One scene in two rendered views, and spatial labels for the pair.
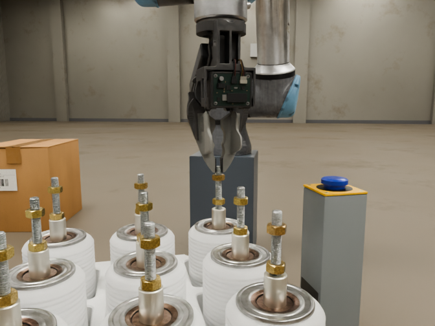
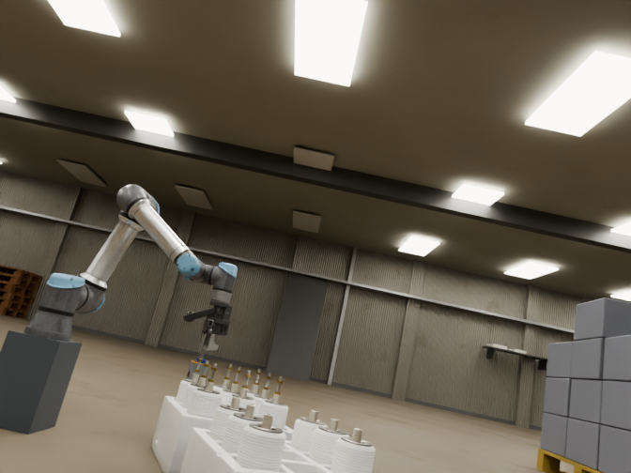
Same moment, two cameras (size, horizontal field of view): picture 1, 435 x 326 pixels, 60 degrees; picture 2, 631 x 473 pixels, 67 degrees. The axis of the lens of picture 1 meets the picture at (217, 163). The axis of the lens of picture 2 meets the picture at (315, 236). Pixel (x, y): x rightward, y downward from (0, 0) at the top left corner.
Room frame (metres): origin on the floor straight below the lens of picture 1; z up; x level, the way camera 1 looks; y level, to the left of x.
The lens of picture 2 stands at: (0.56, 1.86, 0.41)
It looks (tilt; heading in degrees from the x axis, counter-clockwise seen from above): 15 degrees up; 261
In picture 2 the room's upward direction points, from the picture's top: 12 degrees clockwise
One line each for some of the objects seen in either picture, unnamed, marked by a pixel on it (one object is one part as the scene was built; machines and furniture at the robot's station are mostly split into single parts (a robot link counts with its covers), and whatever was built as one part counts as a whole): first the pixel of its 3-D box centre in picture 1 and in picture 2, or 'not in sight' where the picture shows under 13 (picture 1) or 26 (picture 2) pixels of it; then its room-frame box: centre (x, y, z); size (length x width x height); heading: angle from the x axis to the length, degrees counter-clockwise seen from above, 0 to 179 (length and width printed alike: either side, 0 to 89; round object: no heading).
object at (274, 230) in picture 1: (276, 228); not in sight; (0.34, -0.06, 0.33); 0.02 x 0.02 x 0.01; 72
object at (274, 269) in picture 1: (275, 266); not in sight; (0.34, -0.06, 0.29); 0.02 x 0.02 x 0.01; 72
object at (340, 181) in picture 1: (334, 184); not in sight; (0.57, -0.18, 0.32); 0.04 x 0.04 x 0.02
